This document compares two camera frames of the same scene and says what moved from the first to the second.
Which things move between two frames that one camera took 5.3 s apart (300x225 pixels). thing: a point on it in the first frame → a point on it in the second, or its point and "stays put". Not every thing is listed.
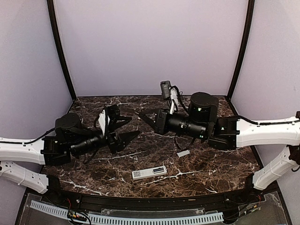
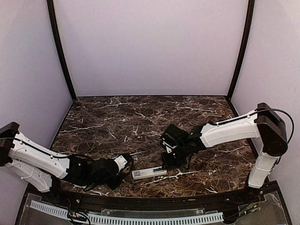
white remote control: x=146 y=173 stays put
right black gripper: x=160 y=123 → x=168 y=164
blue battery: x=157 y=169 stays put
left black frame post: x=51 y=6 stays put
